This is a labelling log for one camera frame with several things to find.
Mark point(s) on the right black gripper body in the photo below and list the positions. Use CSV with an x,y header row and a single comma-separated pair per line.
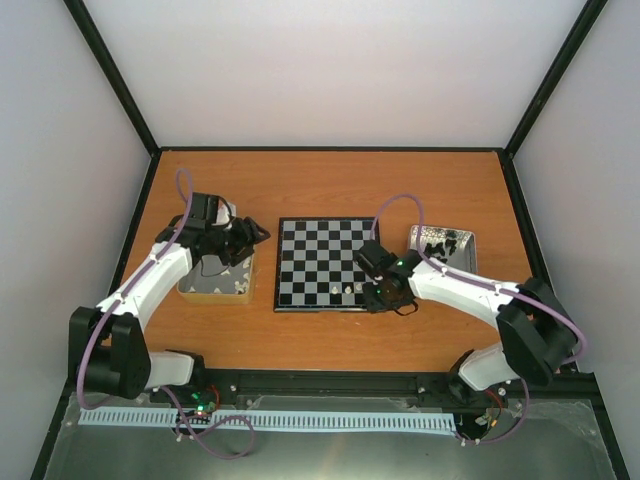
x,y
382,300

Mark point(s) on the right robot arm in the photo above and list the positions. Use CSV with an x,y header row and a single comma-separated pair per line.
x,y
536,335

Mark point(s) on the clear tray of black pieces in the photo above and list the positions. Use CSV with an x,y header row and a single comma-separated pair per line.
x,y
454,247

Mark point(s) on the black aluminium frame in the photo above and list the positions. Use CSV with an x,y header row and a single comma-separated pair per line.
x,y
578,33

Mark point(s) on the black and white chessboard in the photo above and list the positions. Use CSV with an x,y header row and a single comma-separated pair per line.
x,y
313,255

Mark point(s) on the green lit circuit board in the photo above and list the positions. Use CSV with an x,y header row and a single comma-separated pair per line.
x,y
206,402

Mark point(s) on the light blue cable duct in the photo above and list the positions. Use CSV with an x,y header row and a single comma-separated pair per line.
x,y
284,421

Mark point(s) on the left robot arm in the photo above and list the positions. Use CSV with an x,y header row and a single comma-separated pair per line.
x,y
107,351

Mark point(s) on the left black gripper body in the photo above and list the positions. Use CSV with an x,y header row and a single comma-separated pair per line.
x,y
226,244

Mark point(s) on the tan tray of white pieces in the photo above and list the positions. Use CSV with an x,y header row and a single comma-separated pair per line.
x,y
220,275

